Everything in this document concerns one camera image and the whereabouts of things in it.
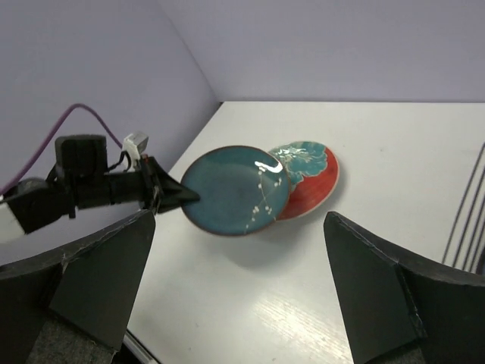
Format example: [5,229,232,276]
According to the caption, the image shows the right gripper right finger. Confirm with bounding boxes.
[324,212,484,363]

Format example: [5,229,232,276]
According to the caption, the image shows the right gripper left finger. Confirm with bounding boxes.
[1,211,155,363]

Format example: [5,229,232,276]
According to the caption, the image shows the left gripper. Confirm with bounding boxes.
[139,155,200,215]

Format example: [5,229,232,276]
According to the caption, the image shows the dark teal blossom plate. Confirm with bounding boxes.
[181,146,292,237]

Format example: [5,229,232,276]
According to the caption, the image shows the red plate with teal flower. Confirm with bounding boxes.
[269,141,340,221]

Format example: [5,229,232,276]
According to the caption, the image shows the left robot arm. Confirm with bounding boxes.
[1,133,200,243]

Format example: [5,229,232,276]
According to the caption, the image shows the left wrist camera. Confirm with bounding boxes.
[122,131,149,162]

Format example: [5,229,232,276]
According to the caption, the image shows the wire dish rack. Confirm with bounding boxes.
[441,145,484,275]

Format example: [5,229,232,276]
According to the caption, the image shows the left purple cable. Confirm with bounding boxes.
[0,103,125,194]

